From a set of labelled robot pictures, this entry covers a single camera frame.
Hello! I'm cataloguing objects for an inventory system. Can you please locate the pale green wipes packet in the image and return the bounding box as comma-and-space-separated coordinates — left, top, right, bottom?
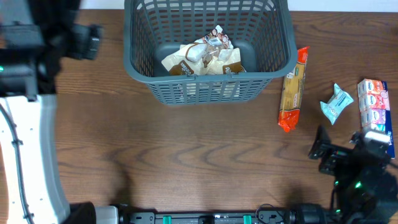
320, 83, 354, 125

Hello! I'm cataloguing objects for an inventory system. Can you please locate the orange spaghetti packet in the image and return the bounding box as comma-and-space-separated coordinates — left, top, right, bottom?
278, 46, 310, 133

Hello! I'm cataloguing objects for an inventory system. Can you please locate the Kleenex tissue multipack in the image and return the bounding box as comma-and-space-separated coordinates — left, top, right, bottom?
357, 78, 396, 159

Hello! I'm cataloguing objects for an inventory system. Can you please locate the PanTree snack bag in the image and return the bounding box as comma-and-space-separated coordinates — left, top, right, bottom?
208, 48, 246, 75
162, 26, 235, 77

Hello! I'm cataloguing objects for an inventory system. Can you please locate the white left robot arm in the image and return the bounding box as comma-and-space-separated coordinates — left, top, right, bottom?
1, 20, 102, 223

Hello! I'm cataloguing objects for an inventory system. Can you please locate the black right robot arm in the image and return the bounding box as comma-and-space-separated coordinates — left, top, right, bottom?
284, 126, 397, 223

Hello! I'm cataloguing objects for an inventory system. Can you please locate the grey plastic lattice basket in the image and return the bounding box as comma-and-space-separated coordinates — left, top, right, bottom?
124, 0, 297, 105

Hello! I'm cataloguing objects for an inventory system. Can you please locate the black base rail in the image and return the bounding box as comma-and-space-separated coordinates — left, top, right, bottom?
93, 203, 293, 224

